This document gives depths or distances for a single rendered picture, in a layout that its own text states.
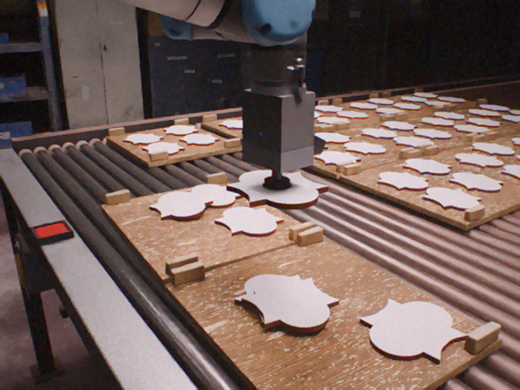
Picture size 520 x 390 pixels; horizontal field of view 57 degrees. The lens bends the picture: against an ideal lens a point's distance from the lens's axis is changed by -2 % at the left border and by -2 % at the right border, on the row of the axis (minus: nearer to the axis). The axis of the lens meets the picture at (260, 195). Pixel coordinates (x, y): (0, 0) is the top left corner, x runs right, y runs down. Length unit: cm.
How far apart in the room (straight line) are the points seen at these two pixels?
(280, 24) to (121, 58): 500
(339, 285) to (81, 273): 48
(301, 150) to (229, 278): 29
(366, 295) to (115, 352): 40
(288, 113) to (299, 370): 34
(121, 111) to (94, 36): 81
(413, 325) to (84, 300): 54
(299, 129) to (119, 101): 486
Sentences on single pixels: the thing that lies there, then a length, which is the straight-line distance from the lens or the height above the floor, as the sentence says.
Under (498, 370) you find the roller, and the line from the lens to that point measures 78.
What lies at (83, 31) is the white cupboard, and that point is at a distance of 535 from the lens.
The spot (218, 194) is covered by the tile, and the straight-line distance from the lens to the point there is 121.
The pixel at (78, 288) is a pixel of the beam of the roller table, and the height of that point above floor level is 91.
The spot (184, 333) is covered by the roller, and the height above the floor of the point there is 92.
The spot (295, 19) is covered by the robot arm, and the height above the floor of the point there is 137.
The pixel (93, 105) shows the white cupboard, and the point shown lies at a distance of 543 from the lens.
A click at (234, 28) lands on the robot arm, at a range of 49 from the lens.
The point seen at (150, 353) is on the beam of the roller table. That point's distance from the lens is 75.
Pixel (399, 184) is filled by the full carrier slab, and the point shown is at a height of 95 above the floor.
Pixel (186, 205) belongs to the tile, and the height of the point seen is 95.
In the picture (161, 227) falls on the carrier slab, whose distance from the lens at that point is 107.
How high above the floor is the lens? 138
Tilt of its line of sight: 21 degrees down
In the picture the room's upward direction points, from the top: straight up
